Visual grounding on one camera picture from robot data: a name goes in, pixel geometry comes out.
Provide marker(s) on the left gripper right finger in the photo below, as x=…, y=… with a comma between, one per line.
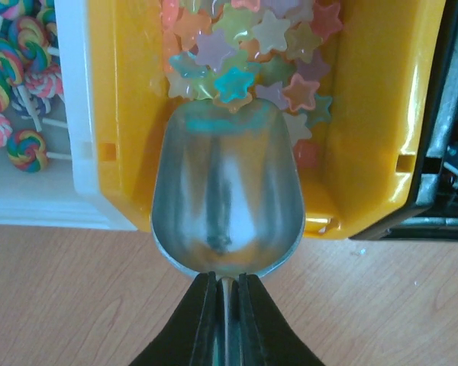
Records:
x=266, y=337

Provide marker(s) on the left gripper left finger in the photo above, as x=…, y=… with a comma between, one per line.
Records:
x=188, y=337

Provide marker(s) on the metal scoop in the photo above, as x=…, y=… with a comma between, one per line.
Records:
x=227, y=200

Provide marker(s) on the orange candy bin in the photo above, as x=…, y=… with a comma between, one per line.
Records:
x=350, y=78

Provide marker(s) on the black candy bin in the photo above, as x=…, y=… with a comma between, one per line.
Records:
x=431, y=209

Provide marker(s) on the white candy bin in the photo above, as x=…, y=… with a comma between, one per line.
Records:
x=49, y=159

